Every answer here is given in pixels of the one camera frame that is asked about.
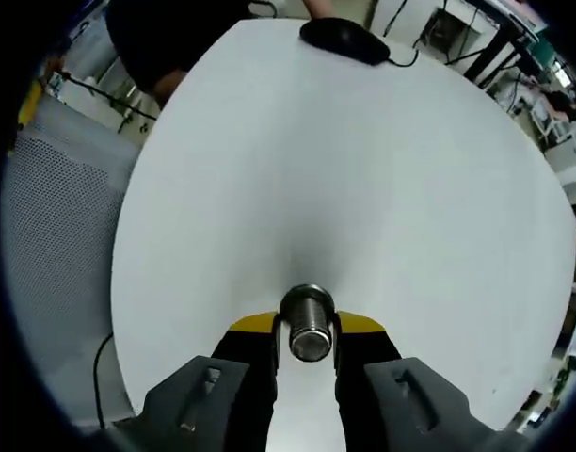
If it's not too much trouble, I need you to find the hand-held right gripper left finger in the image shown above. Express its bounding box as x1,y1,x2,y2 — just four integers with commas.
104,310,280,452

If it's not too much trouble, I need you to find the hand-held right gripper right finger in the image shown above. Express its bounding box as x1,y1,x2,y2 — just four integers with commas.
333,309,530,452

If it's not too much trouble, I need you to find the thick threaded stud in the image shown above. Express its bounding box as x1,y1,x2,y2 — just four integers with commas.
280,282,339,363

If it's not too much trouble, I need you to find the grey mesh office chair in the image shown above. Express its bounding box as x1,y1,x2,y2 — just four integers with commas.
0,93,144,425

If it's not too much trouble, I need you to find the black computer mouse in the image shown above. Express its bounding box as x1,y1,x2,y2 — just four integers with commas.
298,17,392,67

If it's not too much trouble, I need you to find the standing desk with black legs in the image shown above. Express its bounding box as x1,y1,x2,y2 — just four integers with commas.
428,0,551,89

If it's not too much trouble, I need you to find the black floor cable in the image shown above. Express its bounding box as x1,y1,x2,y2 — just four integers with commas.
92,331,115,430

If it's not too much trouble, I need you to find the black mouse cable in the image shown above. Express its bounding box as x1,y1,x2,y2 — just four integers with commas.
386,46,420,68

